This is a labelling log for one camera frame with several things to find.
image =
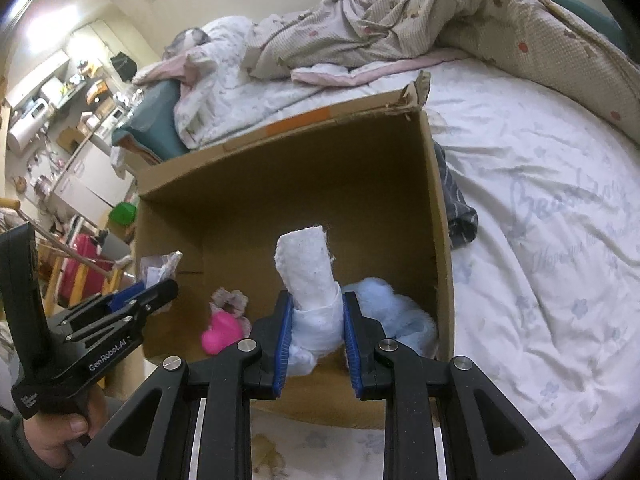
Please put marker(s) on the white sock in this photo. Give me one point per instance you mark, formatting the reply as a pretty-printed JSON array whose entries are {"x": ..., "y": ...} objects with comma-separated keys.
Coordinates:
[{"x": 305, "y": 265}]

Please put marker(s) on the pale pink quilt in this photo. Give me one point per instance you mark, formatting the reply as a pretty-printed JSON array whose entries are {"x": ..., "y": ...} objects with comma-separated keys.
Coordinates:
[{"x": 170, "y": 67}]

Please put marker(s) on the black hanging garment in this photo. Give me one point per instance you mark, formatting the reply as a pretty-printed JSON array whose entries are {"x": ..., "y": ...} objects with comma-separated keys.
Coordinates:
[{"x": 124, "y": 66}]

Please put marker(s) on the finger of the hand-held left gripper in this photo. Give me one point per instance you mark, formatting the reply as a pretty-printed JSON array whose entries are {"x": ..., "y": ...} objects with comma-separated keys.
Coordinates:
[
  {"x": 125, "y": 296},
  {"x": 155, "y": 300}
]

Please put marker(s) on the white floral bed quilt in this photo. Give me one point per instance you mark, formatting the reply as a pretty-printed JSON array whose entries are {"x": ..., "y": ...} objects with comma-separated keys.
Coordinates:
[{"x": 525, "y": 185}]

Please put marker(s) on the beige floral blanket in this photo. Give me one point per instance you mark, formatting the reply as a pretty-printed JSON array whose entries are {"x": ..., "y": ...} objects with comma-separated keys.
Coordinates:
[{"x": 400, "y": 15}]

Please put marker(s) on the white water heater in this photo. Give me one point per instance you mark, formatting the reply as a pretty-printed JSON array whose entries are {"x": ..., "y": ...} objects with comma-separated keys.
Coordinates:
[{"x": 27, "y": 127}]

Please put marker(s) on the person's left hand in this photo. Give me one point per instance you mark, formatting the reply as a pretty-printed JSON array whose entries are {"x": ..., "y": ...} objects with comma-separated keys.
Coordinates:
[{"x": 60, "y": 435}]

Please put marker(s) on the grey white cloth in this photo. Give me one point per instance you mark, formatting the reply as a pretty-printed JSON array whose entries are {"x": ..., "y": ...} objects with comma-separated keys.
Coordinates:
[{"x": 192, "y": 37}]

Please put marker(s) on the grey bin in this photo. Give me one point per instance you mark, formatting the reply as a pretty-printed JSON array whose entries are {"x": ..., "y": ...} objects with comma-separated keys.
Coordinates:
[{"x": 115, "y": 246}]

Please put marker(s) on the brown cardboard box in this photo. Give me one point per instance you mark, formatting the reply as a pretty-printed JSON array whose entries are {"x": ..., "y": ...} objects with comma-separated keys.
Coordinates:
[{"x": 320, "y": 175}]

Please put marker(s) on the bright pink toy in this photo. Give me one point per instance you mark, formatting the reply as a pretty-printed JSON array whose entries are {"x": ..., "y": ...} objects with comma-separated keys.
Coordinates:
[{"x": 222, "y": 332}]

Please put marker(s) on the white floor cabinet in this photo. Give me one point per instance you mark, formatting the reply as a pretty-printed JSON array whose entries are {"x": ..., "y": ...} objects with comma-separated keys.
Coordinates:
[{"x": 90, "y": 185}]

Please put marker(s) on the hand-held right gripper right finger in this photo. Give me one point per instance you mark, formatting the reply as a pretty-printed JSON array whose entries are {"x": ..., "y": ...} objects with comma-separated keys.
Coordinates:
[{"x": 352, "y": 345}]

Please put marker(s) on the pink lace-trimmed scrunchie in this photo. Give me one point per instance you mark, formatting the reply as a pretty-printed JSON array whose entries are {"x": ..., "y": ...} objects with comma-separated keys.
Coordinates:
[{"x": 230, "y": 299}]

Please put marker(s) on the light blue fluffy sock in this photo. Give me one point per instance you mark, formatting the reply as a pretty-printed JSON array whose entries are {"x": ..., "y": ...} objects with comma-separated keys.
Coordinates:
[{"x": 395, "y": 315}]

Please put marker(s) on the red suitcase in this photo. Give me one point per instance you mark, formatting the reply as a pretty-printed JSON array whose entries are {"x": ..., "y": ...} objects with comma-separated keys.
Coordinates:
[{"x": 80, "y": 270}]

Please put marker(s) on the clear plastic packet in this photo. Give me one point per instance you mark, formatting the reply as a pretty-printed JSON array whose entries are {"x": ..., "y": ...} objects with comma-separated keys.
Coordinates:
[{"x": 160, "y": 267}]

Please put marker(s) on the yellow wooden rack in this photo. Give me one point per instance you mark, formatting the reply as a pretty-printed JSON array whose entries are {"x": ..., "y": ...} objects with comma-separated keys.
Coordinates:
[{"x": 65, "y": 252}]

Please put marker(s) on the dark grey striped cloth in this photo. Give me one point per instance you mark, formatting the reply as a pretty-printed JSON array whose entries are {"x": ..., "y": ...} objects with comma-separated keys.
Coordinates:
[{"x": 460, "y": 220}]

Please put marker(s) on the green plastic basin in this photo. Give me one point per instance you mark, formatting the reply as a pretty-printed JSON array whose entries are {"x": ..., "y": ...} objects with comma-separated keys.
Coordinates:
[{"x": 123, "y": 214}]

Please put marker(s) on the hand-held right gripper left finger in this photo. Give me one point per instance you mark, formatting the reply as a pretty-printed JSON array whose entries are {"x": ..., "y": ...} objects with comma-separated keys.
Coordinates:
[{"x": 282, "y": 345}]

